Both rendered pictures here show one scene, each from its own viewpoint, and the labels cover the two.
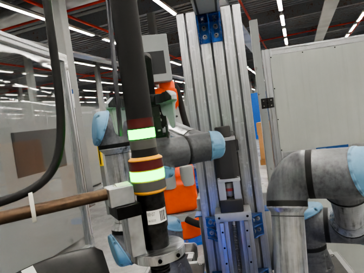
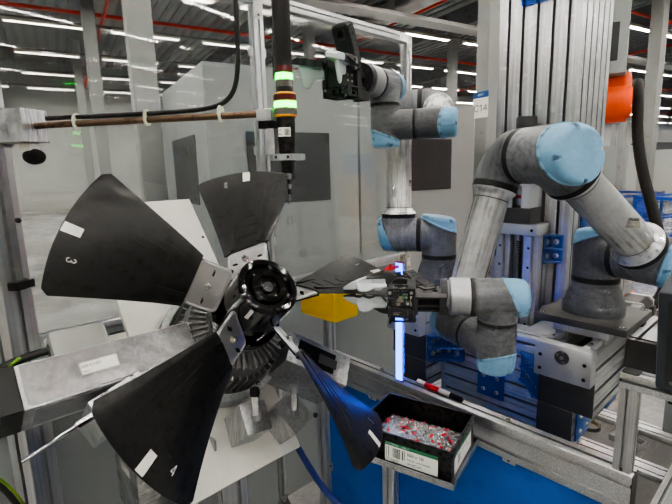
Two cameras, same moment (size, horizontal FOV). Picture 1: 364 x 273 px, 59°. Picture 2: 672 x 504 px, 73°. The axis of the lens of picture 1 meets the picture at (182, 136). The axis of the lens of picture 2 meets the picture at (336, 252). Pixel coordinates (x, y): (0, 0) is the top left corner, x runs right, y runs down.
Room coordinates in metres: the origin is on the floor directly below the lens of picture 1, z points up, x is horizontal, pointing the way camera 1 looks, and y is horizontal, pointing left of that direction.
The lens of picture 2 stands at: (-0.25, -0.60, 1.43)
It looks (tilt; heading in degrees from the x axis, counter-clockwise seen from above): 10 degrees down; 39
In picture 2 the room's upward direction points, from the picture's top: 2 degrees counter-clockwise
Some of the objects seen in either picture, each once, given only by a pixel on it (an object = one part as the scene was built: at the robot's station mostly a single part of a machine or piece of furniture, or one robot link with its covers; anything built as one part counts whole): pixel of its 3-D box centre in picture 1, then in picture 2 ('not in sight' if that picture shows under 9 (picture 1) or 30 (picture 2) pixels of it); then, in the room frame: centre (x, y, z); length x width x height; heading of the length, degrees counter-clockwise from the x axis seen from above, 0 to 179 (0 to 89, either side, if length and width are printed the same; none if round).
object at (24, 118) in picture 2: not in sight; (16, 126); (0.12, 0.61, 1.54); 0.10 x 0.07 x 0.09; 117
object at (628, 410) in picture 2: not in sight; (627, 420); (0.69, -0.52, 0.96); 0.03 x 0.03 x 0.20; 82
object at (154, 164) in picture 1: (145, 163); (284, 98); (0.41, 0.05, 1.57); 0.04 x 0.04 x 0.01
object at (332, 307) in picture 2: not in sight; (328, 302); (0.80, 0.29, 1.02); 0.16 x 0.10 x 0.11; 82
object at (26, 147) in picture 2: not in sight; (33, 153); (0.14, 0.57, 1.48); 0.05 x 0.04 x 0.05; 117
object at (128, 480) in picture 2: not in sight; (144, 464); (0.23, 0.41, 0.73); 0.15 x 0.09 x 0.22; 82
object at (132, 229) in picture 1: (145, 219); (281, 135); (0.40, 0.06, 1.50); 0.09 x 0.07 x 0.10; 117
